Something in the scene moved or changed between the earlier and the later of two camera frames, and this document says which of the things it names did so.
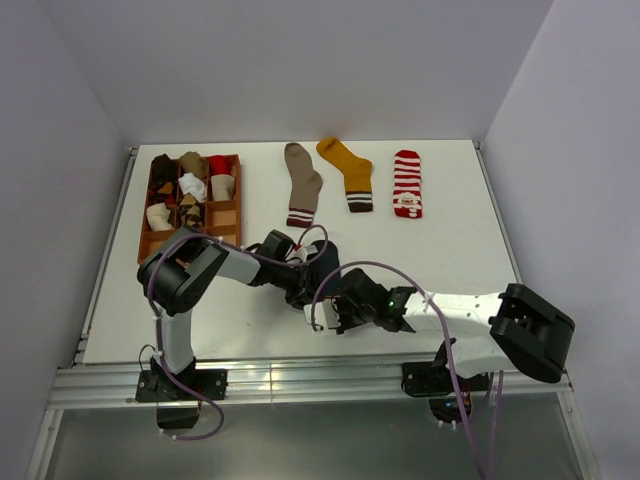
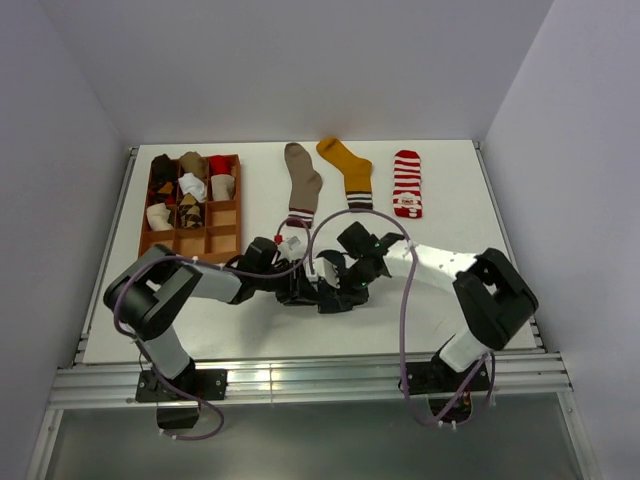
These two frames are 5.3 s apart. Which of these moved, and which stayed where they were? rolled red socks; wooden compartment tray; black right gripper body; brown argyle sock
Moved: black right gripper body
Stayed: brown argyle sock; rolled red socks; wooden compartment tray
